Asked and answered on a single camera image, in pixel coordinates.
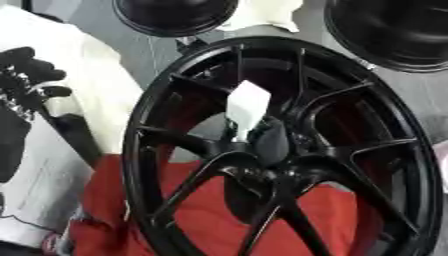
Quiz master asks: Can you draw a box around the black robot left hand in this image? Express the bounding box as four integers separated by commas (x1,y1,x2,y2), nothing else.
0,46,105,184

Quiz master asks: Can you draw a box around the black round wheel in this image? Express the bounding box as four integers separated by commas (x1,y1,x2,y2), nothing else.
322,0,448,74
110,0,242,38

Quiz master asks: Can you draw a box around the black spoked wheel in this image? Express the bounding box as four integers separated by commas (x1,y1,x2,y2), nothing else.
119,35,447,256

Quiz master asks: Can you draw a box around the white fabric sheet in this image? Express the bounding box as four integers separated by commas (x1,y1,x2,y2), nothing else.
0,4,146,158
218,0,307,34

